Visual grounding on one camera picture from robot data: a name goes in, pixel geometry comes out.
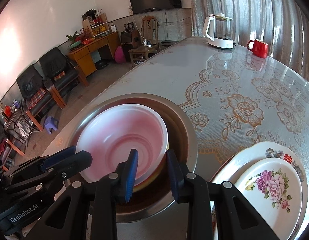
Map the white plate with pink roses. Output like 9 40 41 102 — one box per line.
233 158 303 240

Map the white plate with red characters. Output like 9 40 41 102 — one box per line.
211 141 309 240

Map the glass side table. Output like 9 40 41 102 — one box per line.
1 99 44 156

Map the wooden desktop shelf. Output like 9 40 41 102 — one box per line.
81 9 111 39

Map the pink bag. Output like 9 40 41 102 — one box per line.
114 46 126 64

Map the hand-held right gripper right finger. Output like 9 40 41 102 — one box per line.
166 149 280 240

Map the white electric glass kettle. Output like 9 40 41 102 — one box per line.
203 13 236 50

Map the red mug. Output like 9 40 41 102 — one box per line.
247 39 268 59

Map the red plastic bowl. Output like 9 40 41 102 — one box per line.
75 104 169 183

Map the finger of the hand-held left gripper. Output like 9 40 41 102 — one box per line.
9 146 77 178
3 150 93 193

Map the white power cable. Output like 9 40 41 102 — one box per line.
129 6 148 43

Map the black speaker box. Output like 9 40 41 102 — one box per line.
119 29 139 46

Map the wooden high-back chair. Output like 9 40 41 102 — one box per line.
128 16 161 63

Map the purple plastic stool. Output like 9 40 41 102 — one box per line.
43 116 59 134

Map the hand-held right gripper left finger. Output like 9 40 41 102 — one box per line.
37 149 139 240

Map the wooden desk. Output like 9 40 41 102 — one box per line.
67 31 120 87

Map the grey sheer window curtain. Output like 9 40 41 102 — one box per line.
190 0 309 85

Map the potted plant on green tray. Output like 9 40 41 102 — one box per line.
66 31 83 51

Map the black leather armchair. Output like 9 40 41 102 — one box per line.
16 64 59 126
39 47 83 109

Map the stainless steel basin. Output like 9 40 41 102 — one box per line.
68 93 198 223

